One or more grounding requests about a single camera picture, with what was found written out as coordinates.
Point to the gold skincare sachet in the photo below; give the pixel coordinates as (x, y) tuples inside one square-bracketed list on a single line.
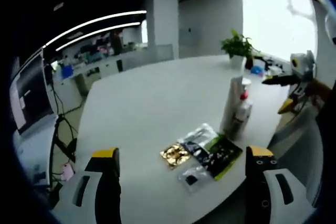
[(175, 155)]

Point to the white stand desk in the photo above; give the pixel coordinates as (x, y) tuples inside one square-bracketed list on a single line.
[(34, 155)]

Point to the white mesh chair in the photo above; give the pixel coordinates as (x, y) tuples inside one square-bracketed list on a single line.
[(294, 155)]

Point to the white skincare tube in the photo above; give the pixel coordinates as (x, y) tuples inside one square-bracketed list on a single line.
[(231, 98)]

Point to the person's dark clothing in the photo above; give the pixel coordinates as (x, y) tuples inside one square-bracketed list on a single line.
[(328, 129)]

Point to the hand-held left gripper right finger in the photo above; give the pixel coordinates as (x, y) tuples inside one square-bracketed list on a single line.
[(270, 182)]

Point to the silver navy skincare sachet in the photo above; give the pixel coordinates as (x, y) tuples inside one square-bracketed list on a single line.
[(197, 140)]

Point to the dark red cup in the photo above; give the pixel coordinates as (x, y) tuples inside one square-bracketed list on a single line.
[(249, 63)]

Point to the red collar skincare bottle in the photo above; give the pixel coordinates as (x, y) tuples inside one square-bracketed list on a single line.
[(246, 103)]

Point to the white counter cabinets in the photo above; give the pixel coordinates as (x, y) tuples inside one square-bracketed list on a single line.
[(131, 61)]

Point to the computer monitor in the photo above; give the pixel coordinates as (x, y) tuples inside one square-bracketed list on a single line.
[(31, 93)]

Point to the blue bag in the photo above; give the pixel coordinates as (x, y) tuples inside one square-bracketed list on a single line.
[(257, 71)]

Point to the blue storage box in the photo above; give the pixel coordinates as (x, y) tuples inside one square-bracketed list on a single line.
[(67, 72)]

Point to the green black skincare sachet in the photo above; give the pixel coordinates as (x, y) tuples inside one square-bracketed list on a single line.
[(223, 155)]

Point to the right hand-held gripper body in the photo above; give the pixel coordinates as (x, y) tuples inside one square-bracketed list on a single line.
[(303, 64)]

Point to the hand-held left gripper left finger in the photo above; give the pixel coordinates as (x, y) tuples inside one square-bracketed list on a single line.
[(102, 171)]

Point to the ceiling light strip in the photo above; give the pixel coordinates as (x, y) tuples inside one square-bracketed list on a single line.
[(99, 31), (97, 22)]

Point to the pink object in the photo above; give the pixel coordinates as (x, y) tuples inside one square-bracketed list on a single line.
[(67, 172)]

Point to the potted green plant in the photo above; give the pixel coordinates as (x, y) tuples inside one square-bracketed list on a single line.
[(239, 47)]

